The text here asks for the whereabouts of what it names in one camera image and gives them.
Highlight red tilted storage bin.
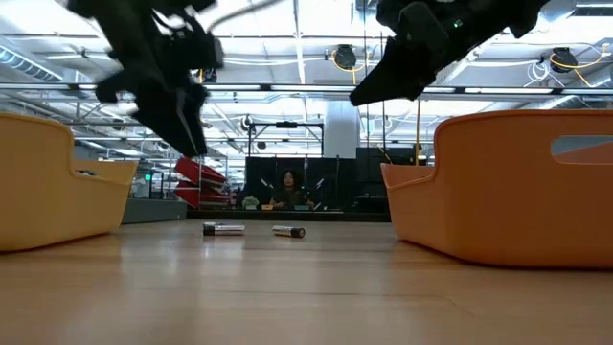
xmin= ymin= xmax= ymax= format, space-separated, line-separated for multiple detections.
xmin=173 ymin=156 xmax=228 ymax=189
xmin=172 ymin=180 xmax=227 ymax=209

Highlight person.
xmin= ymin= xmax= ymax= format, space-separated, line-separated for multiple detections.
xmin=269 ymin=168 xmax=316 ymax=212

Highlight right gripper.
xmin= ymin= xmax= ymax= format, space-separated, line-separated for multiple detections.
xmin=348 ymin=0 xmax=553 ymax=108

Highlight distant black framed workcell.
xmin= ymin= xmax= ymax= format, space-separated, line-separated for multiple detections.
xmin=130 ymin=167 xmax=167 ymax=200

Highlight orange plastic bin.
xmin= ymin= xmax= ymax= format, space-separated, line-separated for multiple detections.
xmin=380 ymin=108 xmax=613 ymax=269

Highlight black backdrop panel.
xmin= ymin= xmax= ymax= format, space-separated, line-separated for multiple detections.
xmin=244 ymin=156 xmax=358 ymax=212

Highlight yellow plastic bin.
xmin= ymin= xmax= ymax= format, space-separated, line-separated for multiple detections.
xmin=0 ymin=111 xmax=140 ymax=253

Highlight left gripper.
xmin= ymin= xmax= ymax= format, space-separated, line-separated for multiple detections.
xmin=65 ymin=0 xmax=225 ymax=158

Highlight cylindrical silver black battery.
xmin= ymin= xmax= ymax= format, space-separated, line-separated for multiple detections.
xmin=271 ymin=224 xmax=307 ymax=240
xmin=202 ymin=221 xmax=246 ymax=238

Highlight black cabinet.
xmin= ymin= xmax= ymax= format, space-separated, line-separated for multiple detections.
xmin=355 ymin=145 xmax=435 ymax=213

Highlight black metal frame stand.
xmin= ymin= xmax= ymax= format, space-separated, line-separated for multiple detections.
xmin=247 ymin=120 xmax=326 ymax=159

